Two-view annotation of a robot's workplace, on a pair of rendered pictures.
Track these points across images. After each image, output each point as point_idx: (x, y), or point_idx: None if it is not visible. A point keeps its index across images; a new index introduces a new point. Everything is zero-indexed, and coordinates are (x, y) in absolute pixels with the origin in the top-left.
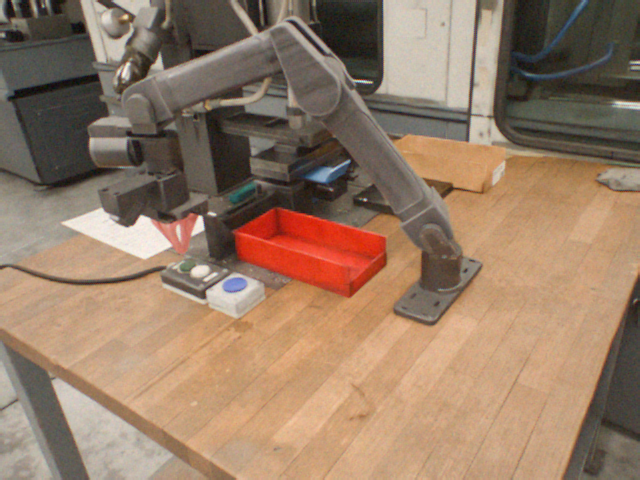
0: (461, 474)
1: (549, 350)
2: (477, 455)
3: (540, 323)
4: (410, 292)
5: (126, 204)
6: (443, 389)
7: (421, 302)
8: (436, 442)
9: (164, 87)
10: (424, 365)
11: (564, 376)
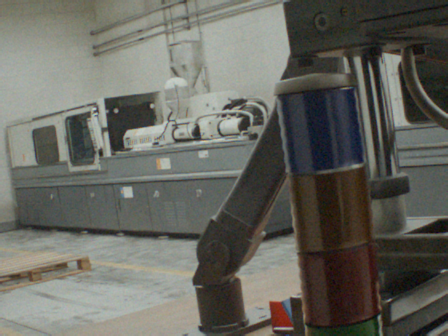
0: (286, 276)
1: (174, 310)
2: (273, 280)
3: (158, 319)
4: (263, 318)
5: None
6: (274, 292)
7: (258, 314)
8: (294, 280)
9: None
10: (281, 298)
11: (181, 302)
